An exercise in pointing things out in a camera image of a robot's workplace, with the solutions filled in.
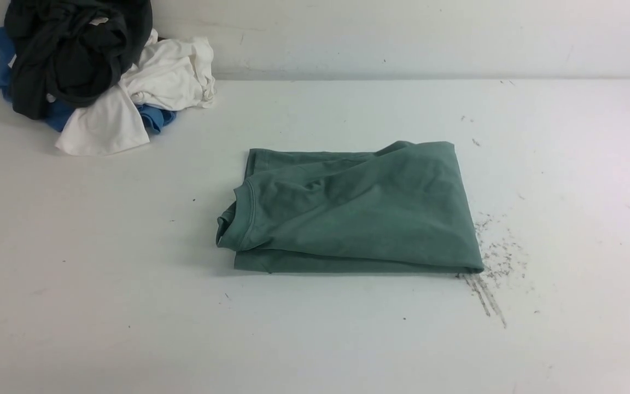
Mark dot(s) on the white garment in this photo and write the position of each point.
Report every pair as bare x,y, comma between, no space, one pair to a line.
172,74

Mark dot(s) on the green long-sleeved shirt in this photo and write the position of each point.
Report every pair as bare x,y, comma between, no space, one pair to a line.
400,210

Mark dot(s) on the black garment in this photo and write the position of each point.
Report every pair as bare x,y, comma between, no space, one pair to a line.
72,50

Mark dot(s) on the blue garment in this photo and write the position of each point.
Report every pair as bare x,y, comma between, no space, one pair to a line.
58,113

